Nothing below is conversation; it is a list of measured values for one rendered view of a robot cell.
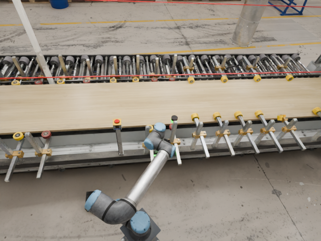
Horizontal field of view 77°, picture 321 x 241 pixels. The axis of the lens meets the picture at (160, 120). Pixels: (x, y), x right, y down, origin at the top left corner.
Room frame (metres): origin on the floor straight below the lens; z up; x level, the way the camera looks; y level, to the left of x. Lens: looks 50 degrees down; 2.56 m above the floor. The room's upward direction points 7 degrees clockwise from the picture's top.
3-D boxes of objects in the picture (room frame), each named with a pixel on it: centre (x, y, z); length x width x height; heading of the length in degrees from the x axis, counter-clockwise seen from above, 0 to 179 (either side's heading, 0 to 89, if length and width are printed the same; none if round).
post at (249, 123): (1.33, -0.87, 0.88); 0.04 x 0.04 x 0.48; 13
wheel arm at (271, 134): (1.39, -1.15, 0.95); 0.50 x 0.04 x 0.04; 13
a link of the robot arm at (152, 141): (0.85, 0.04, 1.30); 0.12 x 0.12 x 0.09; 66
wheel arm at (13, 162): (0.81, 1.28, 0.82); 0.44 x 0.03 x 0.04; 13
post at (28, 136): (0.89, 1.08, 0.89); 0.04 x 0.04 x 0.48; 13
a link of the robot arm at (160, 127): (0.96, 0.00, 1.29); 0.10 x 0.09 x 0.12; 156
